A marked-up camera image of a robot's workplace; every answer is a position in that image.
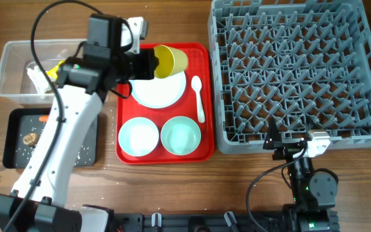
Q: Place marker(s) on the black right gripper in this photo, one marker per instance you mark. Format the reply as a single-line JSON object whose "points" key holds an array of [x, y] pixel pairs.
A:
{"points": [[273, 142]]}

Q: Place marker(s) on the orange carrot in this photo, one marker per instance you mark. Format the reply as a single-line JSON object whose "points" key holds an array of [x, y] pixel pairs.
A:
{"points": [[43, 118]]}

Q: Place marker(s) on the large white tissue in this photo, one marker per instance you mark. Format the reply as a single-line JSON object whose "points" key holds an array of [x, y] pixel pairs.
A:
{"points": [[38, 79]]}

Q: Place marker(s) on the light blue plate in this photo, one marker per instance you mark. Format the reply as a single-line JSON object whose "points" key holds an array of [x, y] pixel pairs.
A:
{"points": [[159, 93]]}

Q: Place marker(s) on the yellow sauce wrapper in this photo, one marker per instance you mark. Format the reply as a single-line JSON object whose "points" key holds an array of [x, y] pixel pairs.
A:
{"points": [[52, 73]]}

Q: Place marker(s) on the light blue bowl with scrap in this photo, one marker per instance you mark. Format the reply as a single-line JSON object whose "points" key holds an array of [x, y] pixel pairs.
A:
{"points": [[180, 135]]}

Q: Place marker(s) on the black plastic tray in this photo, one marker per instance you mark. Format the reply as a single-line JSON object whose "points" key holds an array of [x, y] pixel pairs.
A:
{"points": [[27, 115]]}

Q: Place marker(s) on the brown food scrap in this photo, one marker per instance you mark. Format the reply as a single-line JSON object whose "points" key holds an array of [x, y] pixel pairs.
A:
{"points": [[31, 139]]}

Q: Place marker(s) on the white plastic spoon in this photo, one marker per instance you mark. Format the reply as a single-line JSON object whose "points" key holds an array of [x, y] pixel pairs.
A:
{"points": [[196, 85]]}

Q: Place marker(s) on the white rice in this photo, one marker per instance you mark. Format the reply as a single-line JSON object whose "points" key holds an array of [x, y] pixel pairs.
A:
{"points": [[17, 154]]}

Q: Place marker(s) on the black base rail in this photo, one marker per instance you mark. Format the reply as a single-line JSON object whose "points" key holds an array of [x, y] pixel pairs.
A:
{"points": [[229, 221]]}

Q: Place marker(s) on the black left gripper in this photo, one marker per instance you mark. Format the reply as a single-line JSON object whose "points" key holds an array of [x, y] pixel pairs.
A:
{"points": [[147, 64]]}

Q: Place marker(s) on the grey plastic dishwasher rack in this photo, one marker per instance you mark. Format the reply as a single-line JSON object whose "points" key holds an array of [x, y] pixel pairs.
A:
{"points": [[294, 62]]}

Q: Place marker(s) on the yellow plastic cup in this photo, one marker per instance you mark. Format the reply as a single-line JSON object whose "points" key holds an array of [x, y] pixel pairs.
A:
{"points": [[170, 61]]}

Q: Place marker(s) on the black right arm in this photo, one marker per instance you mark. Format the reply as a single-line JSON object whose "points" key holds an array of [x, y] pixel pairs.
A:
{"points": [[314, 190]]}

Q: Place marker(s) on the red plastic tray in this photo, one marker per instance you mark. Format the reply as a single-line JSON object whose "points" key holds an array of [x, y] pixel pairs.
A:
{"points": [[129, 108]]}

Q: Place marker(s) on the light blue rice bowl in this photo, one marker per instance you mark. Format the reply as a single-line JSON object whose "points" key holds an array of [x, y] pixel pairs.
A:
{"points": [[138, 136]]}

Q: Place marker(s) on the clear plastic bin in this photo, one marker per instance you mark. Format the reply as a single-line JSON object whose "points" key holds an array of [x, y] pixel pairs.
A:
{"points": [[17, 59]]}

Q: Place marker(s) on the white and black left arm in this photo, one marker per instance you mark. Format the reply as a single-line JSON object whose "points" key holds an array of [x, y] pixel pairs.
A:
{"points": [[110, 56]]}

